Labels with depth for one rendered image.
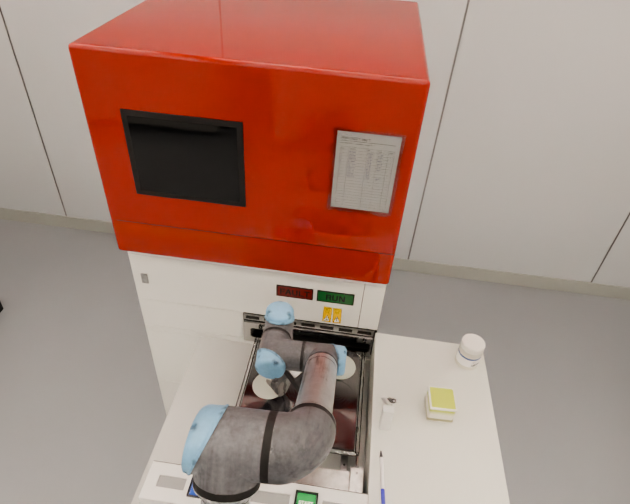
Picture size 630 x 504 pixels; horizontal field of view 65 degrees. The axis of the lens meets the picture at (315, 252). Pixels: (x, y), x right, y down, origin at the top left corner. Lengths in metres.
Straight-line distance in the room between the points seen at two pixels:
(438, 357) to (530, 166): 1.68
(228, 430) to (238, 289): 0.81
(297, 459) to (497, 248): 2.68
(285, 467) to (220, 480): 0.11
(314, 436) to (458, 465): 0.65
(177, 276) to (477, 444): 1.02
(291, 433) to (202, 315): 0.95
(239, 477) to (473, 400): 0.88
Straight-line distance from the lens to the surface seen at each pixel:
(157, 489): 1.38
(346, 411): 1.54
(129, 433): 2.63
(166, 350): 1.94
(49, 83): 3.37
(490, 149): 2.96
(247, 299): 1.62
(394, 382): 1.54
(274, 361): 1.20
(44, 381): 2.95
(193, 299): 1.69
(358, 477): 1.43
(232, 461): 0.86
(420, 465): 1.42
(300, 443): 0.85
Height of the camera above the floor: 2.18
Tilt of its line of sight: 39 degrees down
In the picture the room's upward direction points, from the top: 4 degrees clockwise
